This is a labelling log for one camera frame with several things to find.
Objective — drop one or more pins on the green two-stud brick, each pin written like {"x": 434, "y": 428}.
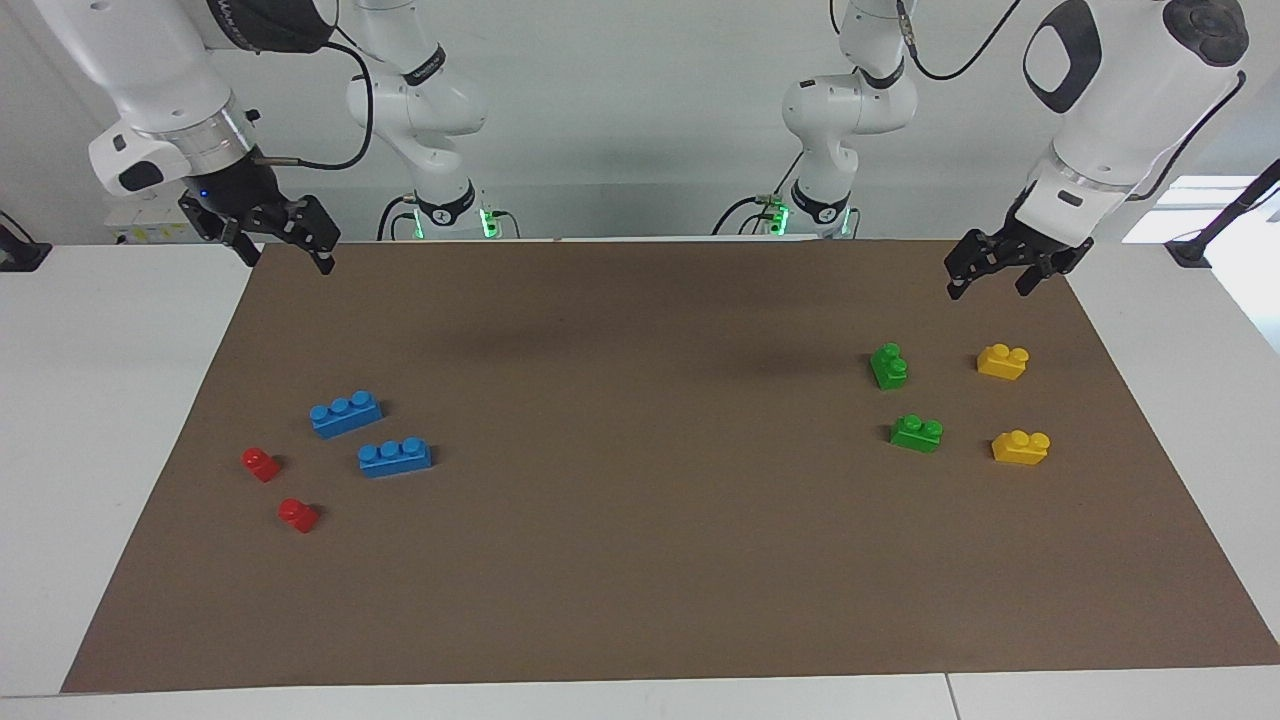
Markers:
{"x": 888, "y": 370}
{"x": 915, "y": 437}

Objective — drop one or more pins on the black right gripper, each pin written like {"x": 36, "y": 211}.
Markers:
{"x": 235, "y": 195}

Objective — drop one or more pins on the brown table mat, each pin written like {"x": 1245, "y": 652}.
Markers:
{"x": 640, "y": 550}

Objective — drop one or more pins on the white box with yellow label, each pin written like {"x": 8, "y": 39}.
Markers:
{"x": 140, "y": 232}

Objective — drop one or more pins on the black table clamp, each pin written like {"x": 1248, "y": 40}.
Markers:
{"x": 20, "y": 255}

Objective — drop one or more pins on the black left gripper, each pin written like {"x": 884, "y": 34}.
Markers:
{"x": 1040, "y": 245}

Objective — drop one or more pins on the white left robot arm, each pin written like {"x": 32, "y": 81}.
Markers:
{"x": 1120, "y": 100}

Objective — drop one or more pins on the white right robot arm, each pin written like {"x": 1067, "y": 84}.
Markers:
{"x": 150, "y": 70}

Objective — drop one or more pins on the red one-stud brick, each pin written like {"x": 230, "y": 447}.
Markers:
{"x": 260, "y": 466}
{"x": 298, "y": 517}

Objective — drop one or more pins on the blue three-stud brick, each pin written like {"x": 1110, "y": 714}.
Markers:
{"x": 395, "y": 460}
{"x": 345, "y": 418}

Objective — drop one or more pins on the yellow two-stud brick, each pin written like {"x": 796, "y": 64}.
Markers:
{"x": 1018, "y": 451}
{"x": 1000, "y": 365}

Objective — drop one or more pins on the black camera stand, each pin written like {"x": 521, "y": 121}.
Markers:
{"x": 1190, "y": 250}

